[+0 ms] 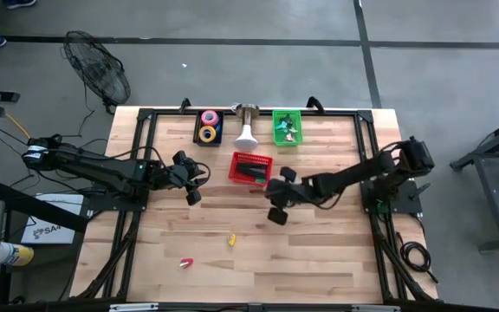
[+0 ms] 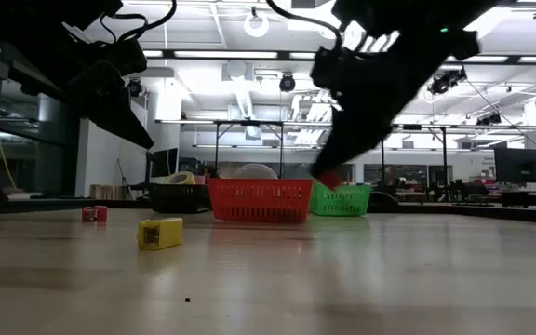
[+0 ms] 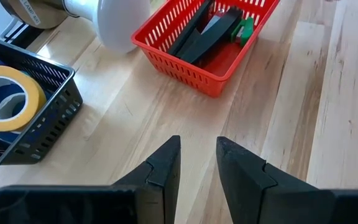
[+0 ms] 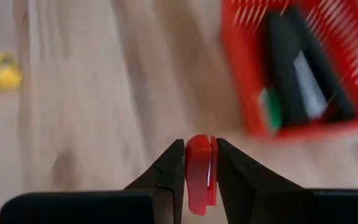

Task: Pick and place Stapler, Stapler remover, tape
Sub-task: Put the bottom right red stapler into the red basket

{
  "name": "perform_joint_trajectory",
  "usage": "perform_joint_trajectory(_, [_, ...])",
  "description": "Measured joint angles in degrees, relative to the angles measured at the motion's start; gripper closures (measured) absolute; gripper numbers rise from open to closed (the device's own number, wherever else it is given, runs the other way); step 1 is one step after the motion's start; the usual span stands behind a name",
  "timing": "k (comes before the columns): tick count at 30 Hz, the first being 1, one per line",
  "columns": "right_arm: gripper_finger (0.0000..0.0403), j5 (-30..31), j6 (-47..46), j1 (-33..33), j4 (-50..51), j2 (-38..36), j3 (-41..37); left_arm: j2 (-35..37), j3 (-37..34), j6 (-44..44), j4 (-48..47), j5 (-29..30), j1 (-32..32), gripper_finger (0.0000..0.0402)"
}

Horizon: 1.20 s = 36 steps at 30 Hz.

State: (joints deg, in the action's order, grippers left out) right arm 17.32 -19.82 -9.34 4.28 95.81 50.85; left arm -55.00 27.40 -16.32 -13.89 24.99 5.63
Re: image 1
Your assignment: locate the pink tape roll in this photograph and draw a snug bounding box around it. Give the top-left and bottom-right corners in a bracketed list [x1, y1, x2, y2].
[200, 109, 221, 127]

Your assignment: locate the silver metal bracket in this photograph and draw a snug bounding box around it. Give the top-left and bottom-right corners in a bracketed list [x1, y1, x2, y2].
[352, 304, 401, 312]
[109, 302, 159, 312]

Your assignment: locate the white dome lamp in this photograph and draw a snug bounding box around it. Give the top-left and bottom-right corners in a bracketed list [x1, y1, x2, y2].
[230, 102, 261, 153]

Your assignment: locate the black plastic bin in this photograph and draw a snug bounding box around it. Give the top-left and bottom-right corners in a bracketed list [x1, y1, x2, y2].
[192, 109, 225, 147]

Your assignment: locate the yellow white spray can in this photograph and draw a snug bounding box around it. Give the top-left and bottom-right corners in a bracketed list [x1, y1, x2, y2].
[0, 241, 35, 267]

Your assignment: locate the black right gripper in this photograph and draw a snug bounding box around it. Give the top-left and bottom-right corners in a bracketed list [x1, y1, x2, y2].
[266, 166, 320, 226]

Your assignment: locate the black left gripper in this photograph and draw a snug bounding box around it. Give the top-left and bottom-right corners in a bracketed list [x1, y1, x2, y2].
[162, 150, 210, 207]

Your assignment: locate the yellow cable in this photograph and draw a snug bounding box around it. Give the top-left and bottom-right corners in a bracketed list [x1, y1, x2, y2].
[0, 88, 32, 140]

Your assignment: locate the white paper sign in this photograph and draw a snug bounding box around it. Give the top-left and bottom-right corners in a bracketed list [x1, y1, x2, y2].
[20, 192, 85, 245]

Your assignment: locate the black floor fan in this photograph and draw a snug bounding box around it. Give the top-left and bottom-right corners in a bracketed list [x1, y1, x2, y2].
[61, 29, 132, 114]

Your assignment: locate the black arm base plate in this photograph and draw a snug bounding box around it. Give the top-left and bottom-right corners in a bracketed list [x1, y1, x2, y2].
[360, 179, 424, 214]
[85, 177, 152, 212]

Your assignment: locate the coiled black cable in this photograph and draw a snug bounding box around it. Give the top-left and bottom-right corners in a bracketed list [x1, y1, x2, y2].
[394, 231, 440, 285]

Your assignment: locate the green plastic basket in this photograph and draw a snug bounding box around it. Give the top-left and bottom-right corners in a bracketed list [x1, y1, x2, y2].
[271, 108, 304, 147]

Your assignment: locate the black aluminium frame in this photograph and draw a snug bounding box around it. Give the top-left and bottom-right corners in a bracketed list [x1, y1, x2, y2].
[70, 107, 439, 303]

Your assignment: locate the red plastic basket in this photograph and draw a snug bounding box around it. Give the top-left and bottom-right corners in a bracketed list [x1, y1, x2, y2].
[227, 151, 275, 188]

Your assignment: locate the yellow tape roll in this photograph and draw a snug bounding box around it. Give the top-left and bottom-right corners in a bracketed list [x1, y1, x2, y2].
[198, 124, 217, 143]

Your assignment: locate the black metal table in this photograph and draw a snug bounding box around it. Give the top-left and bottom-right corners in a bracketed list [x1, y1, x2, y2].
[450, 110, 499, 252]

